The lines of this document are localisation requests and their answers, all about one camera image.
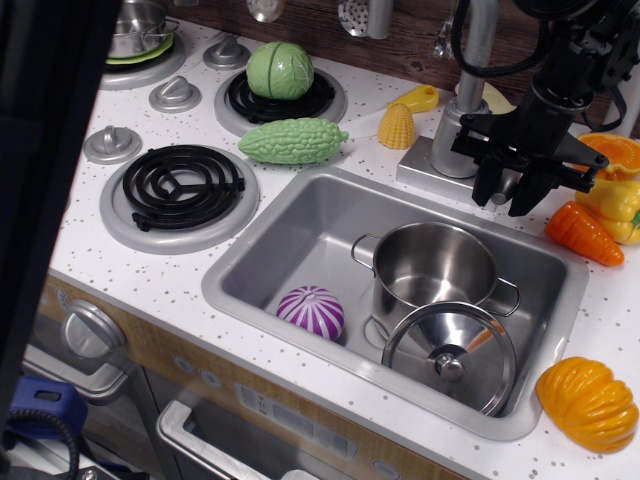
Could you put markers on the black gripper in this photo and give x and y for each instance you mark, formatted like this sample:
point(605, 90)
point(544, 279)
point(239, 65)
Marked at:
point(542, 150)

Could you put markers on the silver faucet lever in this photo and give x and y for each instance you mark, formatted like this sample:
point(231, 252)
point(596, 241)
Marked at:
point(506, 187)

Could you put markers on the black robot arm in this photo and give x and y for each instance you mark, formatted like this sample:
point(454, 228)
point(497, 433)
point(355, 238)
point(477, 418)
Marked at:
point(584, 48)

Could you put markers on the orange toy carrot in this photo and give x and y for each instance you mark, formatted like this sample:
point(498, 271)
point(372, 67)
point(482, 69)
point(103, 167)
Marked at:
point(573, 227)

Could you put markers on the yellow toy bell pepper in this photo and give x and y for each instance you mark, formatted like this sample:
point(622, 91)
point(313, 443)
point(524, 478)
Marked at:
point(615, 205)

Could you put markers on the orange toy half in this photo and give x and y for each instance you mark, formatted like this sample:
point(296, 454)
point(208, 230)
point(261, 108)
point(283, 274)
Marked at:
point(622, 153)

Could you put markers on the yellow toy banana piece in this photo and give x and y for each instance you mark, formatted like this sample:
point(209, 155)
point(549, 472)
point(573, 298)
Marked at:
point(422, 98)

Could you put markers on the yellow toy corn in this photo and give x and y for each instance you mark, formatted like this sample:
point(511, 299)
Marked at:
point(396, 129)

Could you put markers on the steel pot in sink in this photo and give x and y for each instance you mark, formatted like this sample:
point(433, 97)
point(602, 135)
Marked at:
point(419, 264)

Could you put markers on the hanging clear utensil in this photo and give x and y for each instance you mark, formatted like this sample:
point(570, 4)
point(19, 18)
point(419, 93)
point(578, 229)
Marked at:
point(442, 44)

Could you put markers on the steel pot lid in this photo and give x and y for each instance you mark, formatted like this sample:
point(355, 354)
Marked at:
point(457, 349)

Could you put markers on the grey hanging cylinder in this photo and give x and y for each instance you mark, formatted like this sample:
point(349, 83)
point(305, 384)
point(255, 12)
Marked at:
point(379, 18)

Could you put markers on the green toy bitter gourd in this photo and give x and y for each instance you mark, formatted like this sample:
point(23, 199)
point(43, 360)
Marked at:
point(293, 141)

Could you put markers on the hanging slotted spoon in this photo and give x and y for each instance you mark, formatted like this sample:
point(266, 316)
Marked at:
point(353, 16)

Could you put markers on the orange toy pumpkin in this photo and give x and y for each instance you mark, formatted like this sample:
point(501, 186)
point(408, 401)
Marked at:
point(588, 404)

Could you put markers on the purple striped toy onion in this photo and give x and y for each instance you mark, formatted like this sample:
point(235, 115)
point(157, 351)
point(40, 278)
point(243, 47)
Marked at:
point(314, 309)

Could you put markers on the grey toy sink basin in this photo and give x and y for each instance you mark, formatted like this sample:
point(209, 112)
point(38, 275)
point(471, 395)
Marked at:
point(304, 238)

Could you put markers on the green toy cabbage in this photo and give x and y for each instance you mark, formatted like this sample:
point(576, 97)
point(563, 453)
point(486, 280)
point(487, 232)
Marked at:
point(280, 71)

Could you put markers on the back black stove burner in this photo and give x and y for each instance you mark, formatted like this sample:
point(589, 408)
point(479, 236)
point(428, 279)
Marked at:
point(323, 99)

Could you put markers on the black stove burner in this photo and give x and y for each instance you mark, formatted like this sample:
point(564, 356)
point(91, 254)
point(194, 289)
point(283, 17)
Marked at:
point(182, 187)
point(323, 99)

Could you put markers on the hanging clear spoon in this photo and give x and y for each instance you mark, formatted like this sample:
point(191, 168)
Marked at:
point(265, 11)

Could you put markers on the grey stove knob back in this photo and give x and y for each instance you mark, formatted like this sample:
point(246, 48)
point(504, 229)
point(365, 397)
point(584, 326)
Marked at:
point(227, 54)

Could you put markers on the grey stove knob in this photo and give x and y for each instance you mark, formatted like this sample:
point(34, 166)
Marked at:
point(112, 145)
point(177, 95)
point(227, 54)

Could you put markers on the front black stove burner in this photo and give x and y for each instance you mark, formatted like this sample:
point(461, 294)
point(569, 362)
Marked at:
point(182, 187)

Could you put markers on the grey stove knob middle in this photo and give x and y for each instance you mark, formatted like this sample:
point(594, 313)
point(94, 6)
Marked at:
point(177, 95)

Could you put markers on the green plate under pot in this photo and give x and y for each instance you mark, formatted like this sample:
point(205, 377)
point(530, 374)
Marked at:
point(164, 47)

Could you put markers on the steel pot on stove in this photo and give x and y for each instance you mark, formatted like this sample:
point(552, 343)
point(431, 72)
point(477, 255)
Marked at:
point(141, 27)

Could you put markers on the grey stove knob front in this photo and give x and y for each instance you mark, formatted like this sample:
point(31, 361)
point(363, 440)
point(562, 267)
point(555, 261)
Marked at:
point(112, 145)

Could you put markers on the grey oven dial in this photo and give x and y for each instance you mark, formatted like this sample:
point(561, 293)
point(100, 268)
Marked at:
point(90, 333)

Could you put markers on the dark foreground post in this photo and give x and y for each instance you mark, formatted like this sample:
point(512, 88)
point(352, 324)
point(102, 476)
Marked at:
point(52, 59)

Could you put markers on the blue clamp with cable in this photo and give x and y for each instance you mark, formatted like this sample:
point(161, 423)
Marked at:
point(43, 409)

